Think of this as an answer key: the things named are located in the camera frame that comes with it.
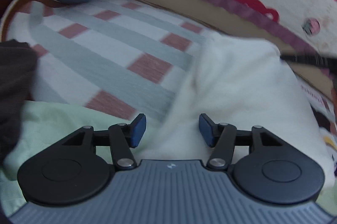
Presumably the white fleece garment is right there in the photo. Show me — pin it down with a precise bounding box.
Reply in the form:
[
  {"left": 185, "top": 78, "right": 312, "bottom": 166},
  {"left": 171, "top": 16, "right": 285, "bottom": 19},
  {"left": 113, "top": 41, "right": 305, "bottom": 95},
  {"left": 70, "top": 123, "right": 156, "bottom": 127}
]
[{"left": 138, "top": 33, "right": 335, "bottom": 189}]

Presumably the light green garment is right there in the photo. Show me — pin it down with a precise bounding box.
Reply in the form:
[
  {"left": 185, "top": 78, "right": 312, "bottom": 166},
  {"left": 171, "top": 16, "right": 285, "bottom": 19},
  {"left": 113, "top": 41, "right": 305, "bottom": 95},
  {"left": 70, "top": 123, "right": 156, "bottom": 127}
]
[{"left": 1, "top": 101, "right": 136, "bottom": 217}]

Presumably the checkered pink grey rug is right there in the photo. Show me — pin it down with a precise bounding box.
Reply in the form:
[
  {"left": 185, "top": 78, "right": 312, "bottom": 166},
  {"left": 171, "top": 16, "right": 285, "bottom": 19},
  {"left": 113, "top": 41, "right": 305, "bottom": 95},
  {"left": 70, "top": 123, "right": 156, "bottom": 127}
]
[{"left": 1, "top": 0, "right": 211, "bottom": 121}]

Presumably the dark brown garment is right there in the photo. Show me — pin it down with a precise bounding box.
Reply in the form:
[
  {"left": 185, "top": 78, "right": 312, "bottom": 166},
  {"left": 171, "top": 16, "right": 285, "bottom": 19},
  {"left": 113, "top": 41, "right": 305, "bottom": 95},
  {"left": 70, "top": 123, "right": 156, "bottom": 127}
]
[{"left": 1, "top": 39, "right": 38, "bottom": 162}]

